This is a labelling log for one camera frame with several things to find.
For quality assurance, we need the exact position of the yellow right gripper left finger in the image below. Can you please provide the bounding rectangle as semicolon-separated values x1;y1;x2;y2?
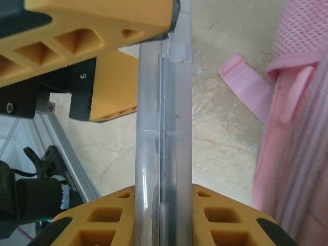
33;186;136;246

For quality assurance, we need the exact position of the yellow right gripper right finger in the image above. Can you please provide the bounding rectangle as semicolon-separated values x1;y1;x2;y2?
191;183;299;246

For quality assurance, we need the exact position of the small translucent plastic case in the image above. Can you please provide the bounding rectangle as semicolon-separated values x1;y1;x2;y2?
133;0;193;246

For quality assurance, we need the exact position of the pink student backpack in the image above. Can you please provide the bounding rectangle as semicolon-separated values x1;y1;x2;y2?
218;0;328;246

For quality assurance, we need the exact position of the aluminium mounting rail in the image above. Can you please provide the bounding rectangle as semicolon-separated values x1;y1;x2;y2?
0;111;102;206

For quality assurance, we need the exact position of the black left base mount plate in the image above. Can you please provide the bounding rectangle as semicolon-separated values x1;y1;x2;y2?
42;145;77;192

